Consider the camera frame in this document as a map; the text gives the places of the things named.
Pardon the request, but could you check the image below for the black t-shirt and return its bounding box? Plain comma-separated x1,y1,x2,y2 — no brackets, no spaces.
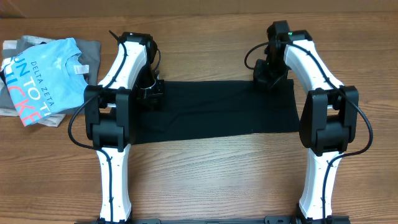
134,80,299,144

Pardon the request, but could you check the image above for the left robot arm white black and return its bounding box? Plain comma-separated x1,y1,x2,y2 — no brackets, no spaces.
84,32,165,223

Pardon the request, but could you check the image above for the light blue printed t-shirt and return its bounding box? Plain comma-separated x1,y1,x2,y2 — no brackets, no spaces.
4,38,88,126

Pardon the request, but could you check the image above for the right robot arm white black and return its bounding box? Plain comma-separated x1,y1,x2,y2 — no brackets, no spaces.
253,21,359,223

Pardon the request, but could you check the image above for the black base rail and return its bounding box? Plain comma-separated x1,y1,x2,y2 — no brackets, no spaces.
132,215,352,224

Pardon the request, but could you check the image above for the grey folded t-shirt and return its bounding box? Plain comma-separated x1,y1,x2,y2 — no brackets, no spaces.
1,35,101,110

